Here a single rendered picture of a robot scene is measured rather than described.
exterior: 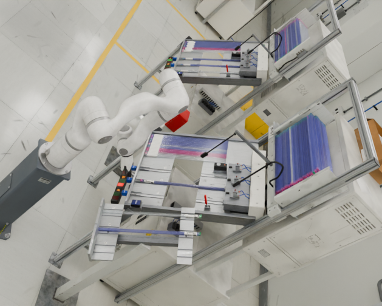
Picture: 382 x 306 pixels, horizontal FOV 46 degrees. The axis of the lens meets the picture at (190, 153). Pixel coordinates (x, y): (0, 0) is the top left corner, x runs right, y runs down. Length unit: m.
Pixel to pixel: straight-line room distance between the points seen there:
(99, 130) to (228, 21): 5.01
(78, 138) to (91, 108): 0.17
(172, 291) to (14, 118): 1.62
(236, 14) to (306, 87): 3.40
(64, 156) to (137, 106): 0.45
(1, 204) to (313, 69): 2.33
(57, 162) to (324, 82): 2.13
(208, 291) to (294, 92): 1.66
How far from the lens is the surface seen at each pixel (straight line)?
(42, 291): 2.90
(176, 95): 2.12
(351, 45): 5.41
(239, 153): 2.85
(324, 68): 3.57
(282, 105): 3.70
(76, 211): 3.27
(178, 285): 2.96
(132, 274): 2.96
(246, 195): 2.48
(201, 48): 4.07
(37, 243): 3.00
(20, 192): 2.52
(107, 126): 2.08
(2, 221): 2.80
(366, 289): 3.77
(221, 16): 6.88
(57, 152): 2.29
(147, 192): 2.57
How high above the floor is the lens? 2.39
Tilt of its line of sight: 31 degrees down
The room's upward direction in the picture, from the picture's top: 55 degrees clockwise
